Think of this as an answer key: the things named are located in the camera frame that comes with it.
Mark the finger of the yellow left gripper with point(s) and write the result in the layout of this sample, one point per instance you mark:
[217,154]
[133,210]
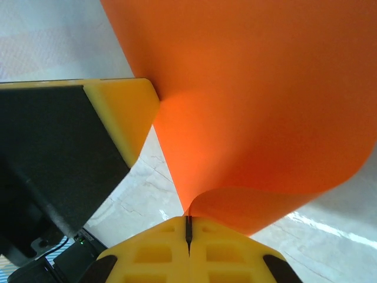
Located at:
[73,141]

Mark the orange cloth piece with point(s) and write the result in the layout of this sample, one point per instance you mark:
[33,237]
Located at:
[250,103]

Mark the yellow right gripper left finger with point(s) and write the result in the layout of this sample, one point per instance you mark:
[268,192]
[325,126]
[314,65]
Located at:
[153,256]

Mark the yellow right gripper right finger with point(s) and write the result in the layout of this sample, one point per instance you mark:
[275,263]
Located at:
[226,256]

